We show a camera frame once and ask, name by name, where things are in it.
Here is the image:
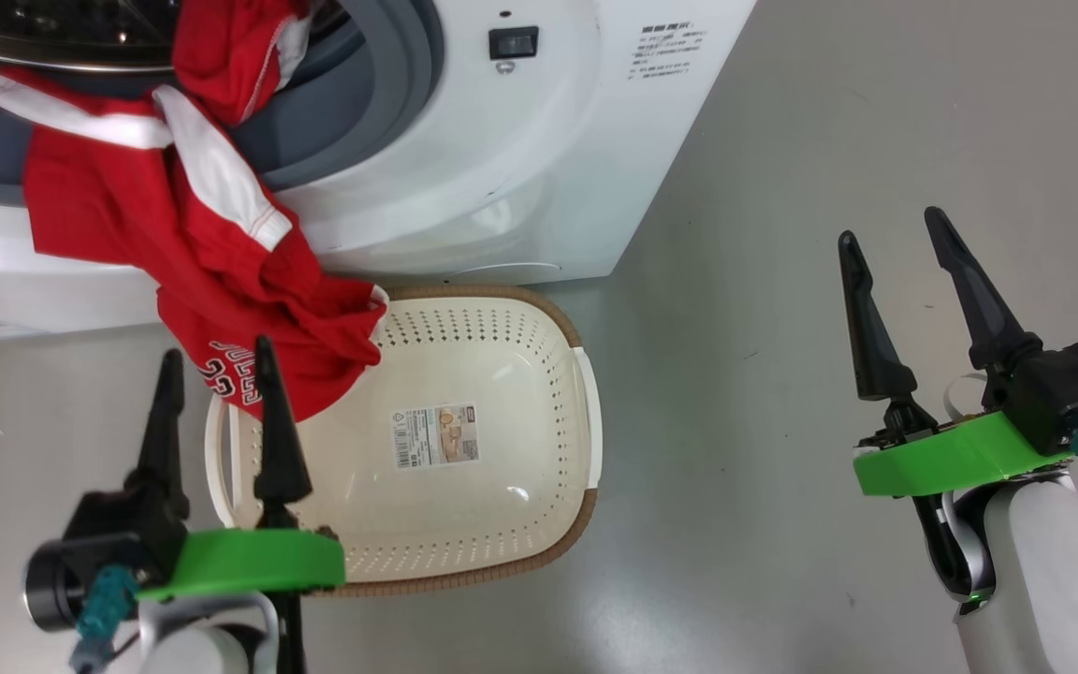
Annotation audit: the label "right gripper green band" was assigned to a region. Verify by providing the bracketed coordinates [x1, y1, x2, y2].
[837, 206, 1075, 499]

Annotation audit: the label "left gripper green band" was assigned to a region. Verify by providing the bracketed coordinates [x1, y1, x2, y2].
[125, 335, 347, 602]

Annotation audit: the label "red and white basketball jersey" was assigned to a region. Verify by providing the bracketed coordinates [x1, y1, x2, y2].
[0, 67, 390, 424]

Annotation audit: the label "red shorts with white trim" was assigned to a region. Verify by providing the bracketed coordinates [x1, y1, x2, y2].
[171, 0, 315, 127]

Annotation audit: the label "paper label sticker in basket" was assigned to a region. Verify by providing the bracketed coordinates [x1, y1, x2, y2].
[395, 403, 481, 470]

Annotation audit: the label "cream laundry basket brown rim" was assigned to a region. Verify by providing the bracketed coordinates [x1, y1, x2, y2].
[204, 284, 604, 598]

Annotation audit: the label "white front-load washing machine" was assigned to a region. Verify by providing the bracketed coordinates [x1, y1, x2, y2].
[0, 0, 760, 343]

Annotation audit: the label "black washer door latch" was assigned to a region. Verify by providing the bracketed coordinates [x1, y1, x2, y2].
[488, 26, 540, 62]

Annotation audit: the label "teal left connector cable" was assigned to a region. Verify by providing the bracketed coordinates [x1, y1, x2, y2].
[69, 564, 139, 674]

